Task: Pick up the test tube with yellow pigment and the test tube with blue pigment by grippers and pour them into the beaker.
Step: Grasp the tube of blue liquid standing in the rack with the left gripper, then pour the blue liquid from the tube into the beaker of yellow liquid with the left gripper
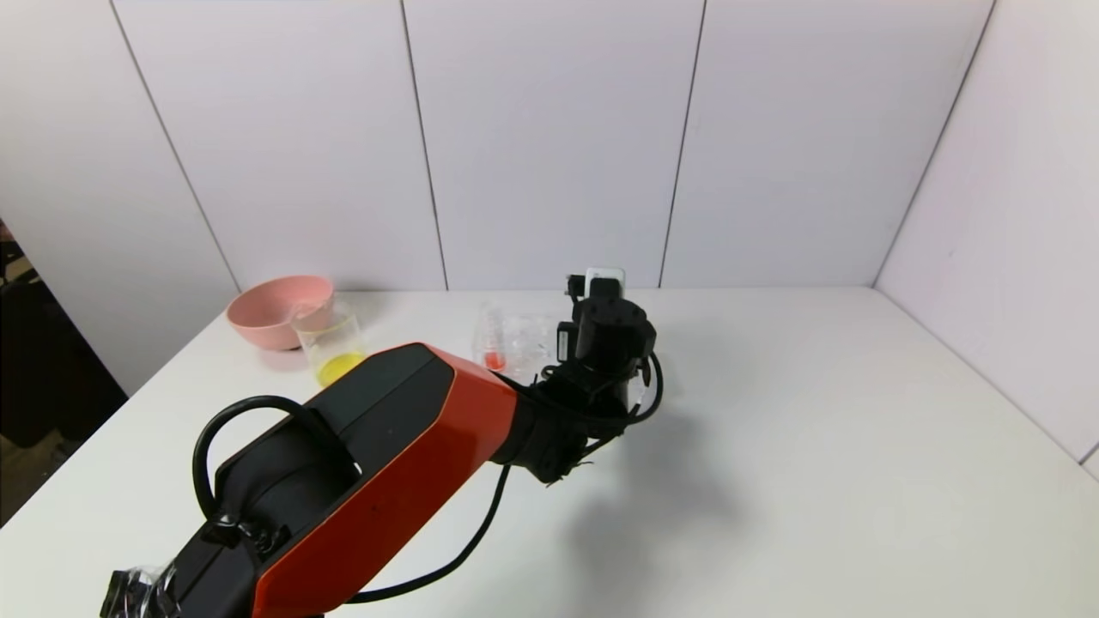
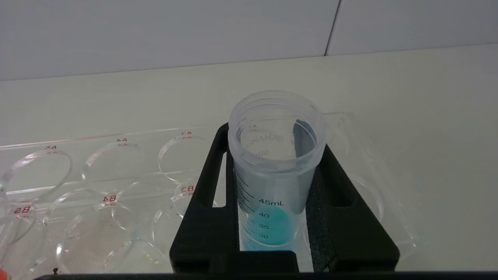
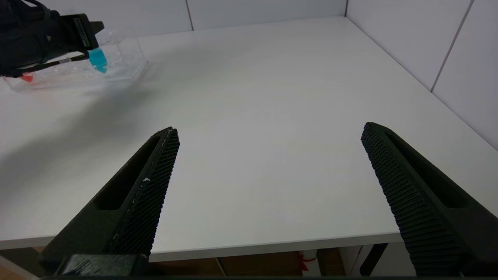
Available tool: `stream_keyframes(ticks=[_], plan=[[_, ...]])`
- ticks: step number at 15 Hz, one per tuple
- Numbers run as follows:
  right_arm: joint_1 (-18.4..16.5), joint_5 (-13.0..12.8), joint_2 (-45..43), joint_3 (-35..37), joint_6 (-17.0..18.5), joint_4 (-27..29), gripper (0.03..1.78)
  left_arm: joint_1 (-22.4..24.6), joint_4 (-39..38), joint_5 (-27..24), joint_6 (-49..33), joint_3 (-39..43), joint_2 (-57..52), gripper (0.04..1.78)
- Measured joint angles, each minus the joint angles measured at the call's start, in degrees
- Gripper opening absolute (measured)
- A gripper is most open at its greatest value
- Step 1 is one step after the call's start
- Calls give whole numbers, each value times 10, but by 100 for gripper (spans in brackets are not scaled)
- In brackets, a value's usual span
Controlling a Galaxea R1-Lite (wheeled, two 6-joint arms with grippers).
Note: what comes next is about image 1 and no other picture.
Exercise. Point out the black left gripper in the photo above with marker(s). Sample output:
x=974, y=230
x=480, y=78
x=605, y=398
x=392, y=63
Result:
x=564, y=341

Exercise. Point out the orange and black left arm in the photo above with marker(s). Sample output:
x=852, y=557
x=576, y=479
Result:
x=412, y=446

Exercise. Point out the clear acrylic test tube rack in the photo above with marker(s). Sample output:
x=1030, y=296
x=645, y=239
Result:
x=524, y=339

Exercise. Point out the test tube with red pigment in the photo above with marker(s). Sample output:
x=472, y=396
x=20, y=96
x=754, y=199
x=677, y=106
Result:
x=494, y=359

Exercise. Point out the clear glass beaker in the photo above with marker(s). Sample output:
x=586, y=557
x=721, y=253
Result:
x=335, y=367

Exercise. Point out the pink bowl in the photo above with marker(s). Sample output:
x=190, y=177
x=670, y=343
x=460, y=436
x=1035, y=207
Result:
x=266, y=313

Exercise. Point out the black bulky object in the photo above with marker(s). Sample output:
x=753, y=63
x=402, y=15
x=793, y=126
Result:
x=51, y=378

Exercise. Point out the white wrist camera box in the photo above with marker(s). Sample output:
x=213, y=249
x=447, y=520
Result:
x=605, y=279

